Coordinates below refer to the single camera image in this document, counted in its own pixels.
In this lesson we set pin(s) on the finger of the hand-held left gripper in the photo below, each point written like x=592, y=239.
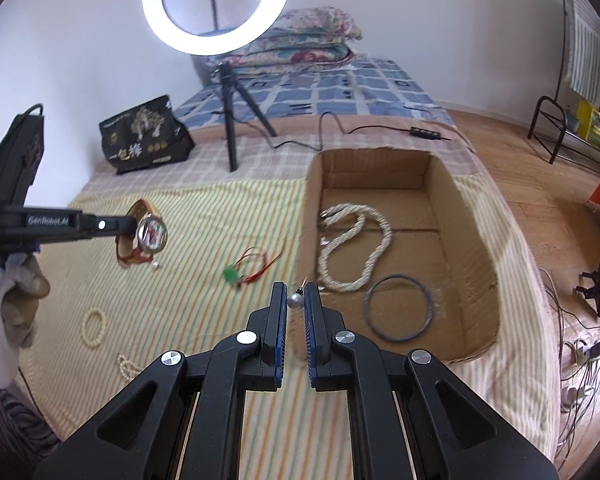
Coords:
x=102, y=225

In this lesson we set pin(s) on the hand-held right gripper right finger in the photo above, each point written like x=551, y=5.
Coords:
x=310, y=340

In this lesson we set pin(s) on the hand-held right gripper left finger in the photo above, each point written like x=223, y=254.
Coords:
x=280, y=340

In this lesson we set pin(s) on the silver bead earring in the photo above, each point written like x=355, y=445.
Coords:
x=295, y=300

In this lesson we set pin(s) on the brown leather wrist watch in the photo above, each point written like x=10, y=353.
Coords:
x=147, y=235

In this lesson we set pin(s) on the cardboard box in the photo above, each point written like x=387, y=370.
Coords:
x=460, y=240

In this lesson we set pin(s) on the person's left hand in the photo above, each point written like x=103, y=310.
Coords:
x=2, y=300

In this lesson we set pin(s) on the dark round bangle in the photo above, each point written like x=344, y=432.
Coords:
x=370, y=320

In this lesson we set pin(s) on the black printed bag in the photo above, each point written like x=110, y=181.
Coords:
x=140, y=135

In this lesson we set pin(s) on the black tripod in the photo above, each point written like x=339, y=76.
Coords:
x=229, y=105

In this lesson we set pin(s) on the zebra patterned cloth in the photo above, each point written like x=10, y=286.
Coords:
x=10, y=435

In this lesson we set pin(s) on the blue checkered bed sheet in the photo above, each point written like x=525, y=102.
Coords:
x=375, y=85

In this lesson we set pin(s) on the folded floral quilts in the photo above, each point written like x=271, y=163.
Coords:
x=305, y=35

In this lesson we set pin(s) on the black metal rack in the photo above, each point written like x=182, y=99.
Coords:
x=545, y=125

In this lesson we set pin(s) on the yellow box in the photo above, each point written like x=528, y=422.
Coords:
x=592, y=120

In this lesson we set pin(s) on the thin dark pole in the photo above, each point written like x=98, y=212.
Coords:
x=563, y=35

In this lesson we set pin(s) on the striped hanging cloth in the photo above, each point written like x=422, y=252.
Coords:
x=585, y=45

